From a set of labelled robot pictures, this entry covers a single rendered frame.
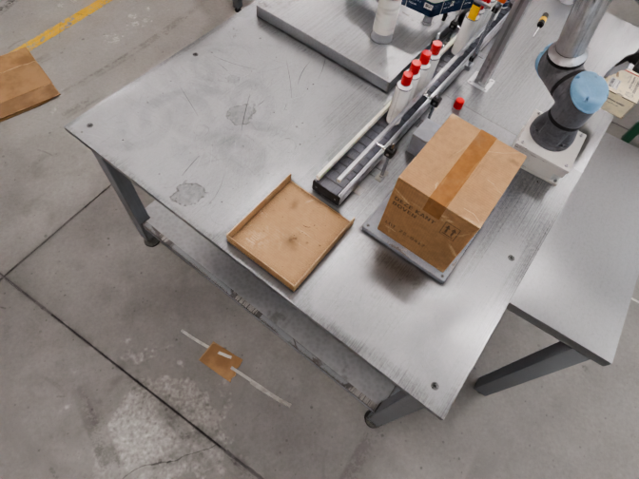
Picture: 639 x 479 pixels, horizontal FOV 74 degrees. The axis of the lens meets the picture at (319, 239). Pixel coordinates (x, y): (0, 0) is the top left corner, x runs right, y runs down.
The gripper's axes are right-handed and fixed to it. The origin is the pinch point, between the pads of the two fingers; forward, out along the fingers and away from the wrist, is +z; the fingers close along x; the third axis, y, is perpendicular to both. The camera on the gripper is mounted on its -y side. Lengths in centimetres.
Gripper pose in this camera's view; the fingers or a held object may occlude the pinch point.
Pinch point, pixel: (622, 86)
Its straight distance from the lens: 195.4
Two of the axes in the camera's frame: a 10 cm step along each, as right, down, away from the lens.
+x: -8.1, -5.4, 2.1
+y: 5.8, -6.9, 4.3
